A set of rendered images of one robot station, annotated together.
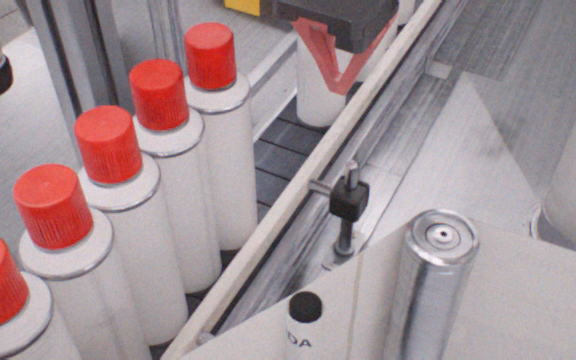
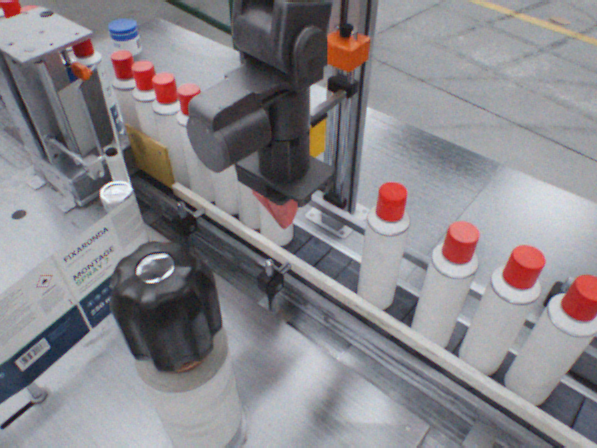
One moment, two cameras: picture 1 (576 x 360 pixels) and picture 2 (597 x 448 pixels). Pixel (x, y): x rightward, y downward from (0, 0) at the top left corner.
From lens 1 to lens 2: 0.71 m
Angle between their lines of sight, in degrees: 66
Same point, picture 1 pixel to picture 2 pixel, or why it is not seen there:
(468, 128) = (344, 397)
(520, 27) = not seen: outside the picture
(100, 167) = not seen: hidden behind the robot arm
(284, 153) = (336, 270)
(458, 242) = (110, 196)
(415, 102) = (426, 405)
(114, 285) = (184, 140)
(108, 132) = not seen: hidden behind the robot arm
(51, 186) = (186, 90)
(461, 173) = (293, 372)
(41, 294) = (168, 109)
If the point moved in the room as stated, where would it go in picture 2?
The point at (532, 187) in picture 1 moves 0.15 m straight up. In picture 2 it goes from (266, 418) to (259, 353)
